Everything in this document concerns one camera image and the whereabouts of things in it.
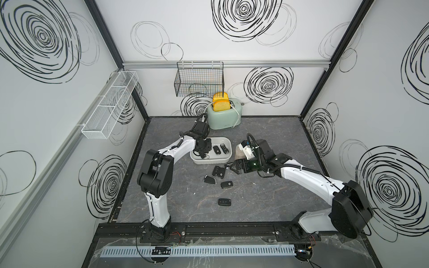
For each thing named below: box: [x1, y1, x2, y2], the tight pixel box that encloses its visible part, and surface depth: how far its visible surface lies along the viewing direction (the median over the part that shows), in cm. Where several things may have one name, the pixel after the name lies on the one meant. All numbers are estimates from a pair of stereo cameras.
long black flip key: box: [220, 142, 230, 155], surface depth 104 cm
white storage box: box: [189, 137, 233, 165], surface depth 102 cm
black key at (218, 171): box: [212, 165, 224, 177], surface depth 93 cm
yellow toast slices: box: [212, 92, 231, 112], surface depth 104 cm
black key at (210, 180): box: [203, 174, 217, 185], surface depth 91 cm
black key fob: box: [212, 145, 222, 155], surface depth 104 cm
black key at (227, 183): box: [220, 180, 233, 189], surface depth 89 cm
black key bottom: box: [217, 198, 232, 207], surface depth 84 cm
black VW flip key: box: [217, 166, 226, 179], surface depth 93 cm
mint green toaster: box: [206, 98, 242, 131], surface depth 107 cm
